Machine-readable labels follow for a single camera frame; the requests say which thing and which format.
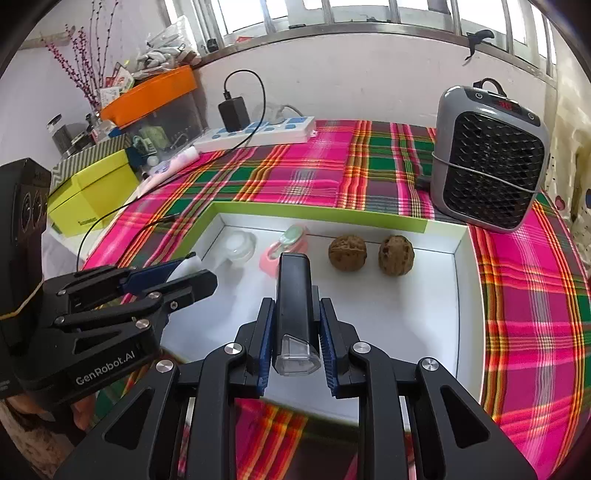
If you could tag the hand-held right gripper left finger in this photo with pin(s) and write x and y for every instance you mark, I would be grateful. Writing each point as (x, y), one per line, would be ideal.
(265, 346)

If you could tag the heart print curtain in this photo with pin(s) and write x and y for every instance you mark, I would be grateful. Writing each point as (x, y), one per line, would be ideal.
(572, 138)

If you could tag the orange lid plastic bin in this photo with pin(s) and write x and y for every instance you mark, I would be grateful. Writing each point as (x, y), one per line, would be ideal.
(152, 87)

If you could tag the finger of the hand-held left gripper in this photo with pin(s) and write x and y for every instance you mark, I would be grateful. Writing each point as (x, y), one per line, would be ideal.
(184, 288)
(152, 274)

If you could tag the dark glass jar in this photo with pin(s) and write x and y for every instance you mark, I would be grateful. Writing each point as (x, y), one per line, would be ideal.
(57, 136)

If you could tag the white power strip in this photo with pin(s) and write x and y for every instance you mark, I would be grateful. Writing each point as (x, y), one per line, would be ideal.
(286, 131)

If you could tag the yellow-green shoe box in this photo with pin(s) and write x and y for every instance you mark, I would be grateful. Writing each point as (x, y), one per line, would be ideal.
(92, 194)

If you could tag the white side shelf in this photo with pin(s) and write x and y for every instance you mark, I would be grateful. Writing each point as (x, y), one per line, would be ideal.
(69, 244)

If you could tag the metal window grille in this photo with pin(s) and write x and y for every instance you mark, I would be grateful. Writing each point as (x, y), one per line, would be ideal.
(351, 25)

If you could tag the chevron patterned box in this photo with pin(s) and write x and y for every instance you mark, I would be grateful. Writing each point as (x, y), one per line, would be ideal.
(92, 154)

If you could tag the grey space heater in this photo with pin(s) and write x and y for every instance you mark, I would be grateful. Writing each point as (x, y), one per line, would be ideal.
(489, 161)

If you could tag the black window hook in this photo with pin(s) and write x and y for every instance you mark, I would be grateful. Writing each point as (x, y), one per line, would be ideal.
(482, 36)

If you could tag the small black sill object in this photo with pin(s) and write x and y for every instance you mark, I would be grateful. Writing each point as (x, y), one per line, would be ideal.
(213, 45)

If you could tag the black flashlight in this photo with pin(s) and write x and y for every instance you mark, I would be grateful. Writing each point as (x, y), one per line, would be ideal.
(293, 300)

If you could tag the black charger adapter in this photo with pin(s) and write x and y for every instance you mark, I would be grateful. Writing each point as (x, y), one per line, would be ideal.
(234, 113)

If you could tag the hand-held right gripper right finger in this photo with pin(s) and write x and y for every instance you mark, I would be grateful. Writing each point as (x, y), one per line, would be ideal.
(328, 346)

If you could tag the pile of printed cards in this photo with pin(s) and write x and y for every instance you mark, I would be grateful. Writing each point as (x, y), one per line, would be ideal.
(115, 85)

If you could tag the dried purple flower branches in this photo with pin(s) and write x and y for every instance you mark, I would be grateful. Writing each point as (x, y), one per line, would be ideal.
(81, 60)

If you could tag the clear round jar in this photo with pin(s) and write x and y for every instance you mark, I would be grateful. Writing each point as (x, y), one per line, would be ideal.
(240, 249)

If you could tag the pile of white bags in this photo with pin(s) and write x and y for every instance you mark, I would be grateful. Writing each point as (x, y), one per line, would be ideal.
(166, 50)

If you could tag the pink white lotion tube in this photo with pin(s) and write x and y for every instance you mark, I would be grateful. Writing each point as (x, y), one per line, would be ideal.
(178, 161)

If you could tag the brown walnut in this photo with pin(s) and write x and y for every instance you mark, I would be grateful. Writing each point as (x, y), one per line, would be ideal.
(396, 255)
(347, 253)

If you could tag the green cardboard box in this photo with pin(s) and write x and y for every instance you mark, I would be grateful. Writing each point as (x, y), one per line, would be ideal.
(406, 323)

